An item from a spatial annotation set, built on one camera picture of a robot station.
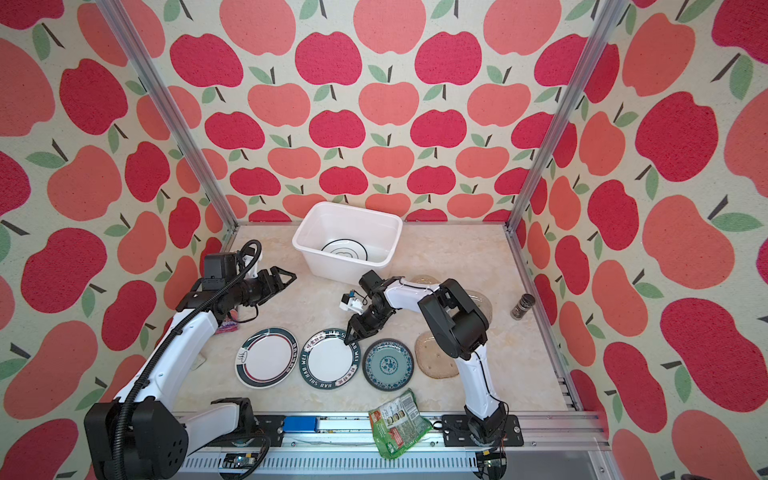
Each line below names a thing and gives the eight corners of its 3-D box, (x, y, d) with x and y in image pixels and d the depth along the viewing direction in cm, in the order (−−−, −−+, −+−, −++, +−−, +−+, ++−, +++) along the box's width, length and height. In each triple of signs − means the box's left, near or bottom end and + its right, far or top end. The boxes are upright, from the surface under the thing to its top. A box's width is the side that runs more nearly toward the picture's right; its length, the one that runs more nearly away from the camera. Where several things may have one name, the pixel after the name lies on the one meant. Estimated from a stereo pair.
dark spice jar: (511, 321, 96) (524, 305, 88) (508, 310, 99) (519, 293, 91) (524, 321, 96) (537, 305, 88) (520, 310, 99) (533, 293, 91)
